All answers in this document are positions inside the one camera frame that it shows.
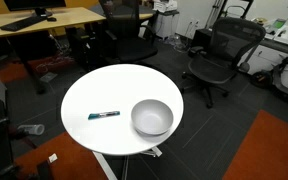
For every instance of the grey power strip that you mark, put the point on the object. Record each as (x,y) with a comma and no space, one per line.
(48,77)

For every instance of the black marker with teal cap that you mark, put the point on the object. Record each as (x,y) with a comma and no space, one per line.
(104,115)

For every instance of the white cabinet with printer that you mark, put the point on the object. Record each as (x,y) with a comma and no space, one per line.
(165,23)

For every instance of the black mesh office chair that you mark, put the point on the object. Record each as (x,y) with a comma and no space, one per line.
(210,66)

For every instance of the black monitor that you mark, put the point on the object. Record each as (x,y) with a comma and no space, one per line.
(34,4)

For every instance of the black electric scooter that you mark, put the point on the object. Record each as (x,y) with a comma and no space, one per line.
(262,79)

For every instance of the black computer tower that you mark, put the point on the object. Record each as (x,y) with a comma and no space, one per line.
(79,43)

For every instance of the black metal stand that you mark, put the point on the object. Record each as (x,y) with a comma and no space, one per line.
(224,8)

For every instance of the grey bowl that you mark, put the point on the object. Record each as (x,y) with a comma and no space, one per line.
(152,116)

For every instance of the black floor support leg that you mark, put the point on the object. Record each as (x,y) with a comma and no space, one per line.
(44,171)

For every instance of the wooden desk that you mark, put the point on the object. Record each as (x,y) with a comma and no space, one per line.
(67,16)

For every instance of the black computer mouse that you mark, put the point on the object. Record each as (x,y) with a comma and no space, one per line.
(51,19)

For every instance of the small white floor tag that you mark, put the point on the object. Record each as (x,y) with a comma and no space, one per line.
(52,158)

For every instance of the black padded office chair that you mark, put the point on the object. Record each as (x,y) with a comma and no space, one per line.
(134,48)

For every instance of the white counter cabinet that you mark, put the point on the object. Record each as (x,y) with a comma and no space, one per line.
(267,60)

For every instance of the green box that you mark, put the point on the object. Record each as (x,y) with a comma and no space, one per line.
(279,24)

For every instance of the white table base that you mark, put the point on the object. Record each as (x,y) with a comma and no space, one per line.
(104,165)

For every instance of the black keyboard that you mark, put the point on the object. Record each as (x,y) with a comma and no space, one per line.
(22,23)

